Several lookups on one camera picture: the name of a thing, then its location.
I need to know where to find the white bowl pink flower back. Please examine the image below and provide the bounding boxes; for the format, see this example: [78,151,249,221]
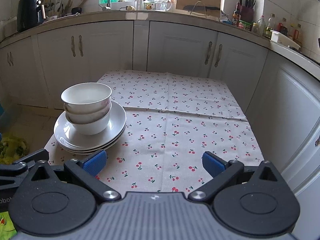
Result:
[61,82,112,114]

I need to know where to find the cherry print tablecloth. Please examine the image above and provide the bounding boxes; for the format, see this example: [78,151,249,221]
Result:
[43,69,265,193]

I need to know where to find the white bowl plain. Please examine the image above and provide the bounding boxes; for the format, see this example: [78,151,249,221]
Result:
[63,99,111,124]

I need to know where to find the dark knife block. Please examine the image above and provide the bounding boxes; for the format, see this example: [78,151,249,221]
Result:
[239,0,256,23]

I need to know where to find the white plastic container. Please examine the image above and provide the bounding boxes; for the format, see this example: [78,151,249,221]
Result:
[271,30,300,50]

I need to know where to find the clear oil bottle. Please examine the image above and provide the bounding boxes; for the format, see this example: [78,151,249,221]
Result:
[257,15,266,36]

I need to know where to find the white bowl pink flower front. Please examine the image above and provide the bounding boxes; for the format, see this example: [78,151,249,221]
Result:
[65,110,111,135]

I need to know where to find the yellow green plastic bag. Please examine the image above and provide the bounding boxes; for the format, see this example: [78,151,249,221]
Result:
[0,134,29,165]

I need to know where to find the large white fruit-print plate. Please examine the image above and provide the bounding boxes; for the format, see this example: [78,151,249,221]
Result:
[54,101,126,152]

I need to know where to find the dark soy sauce bottle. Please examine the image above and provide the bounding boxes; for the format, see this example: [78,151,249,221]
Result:
[232,2,241,27]

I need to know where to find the black air fryer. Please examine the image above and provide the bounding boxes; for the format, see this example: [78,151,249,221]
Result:
[17,0,46,33]

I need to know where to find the glass mug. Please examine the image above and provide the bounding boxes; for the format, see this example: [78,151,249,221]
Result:
[155,0,172,11]

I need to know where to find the white kitchen cabinets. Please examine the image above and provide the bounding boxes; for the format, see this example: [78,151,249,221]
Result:
[1,11,319,239]

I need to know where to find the white bowl pink flower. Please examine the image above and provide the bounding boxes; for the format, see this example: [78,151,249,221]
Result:
[65,110,111,135]
[61,82,112,114]

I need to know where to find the brown cardboard box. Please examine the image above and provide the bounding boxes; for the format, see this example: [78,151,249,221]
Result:
[176,0,221,18]

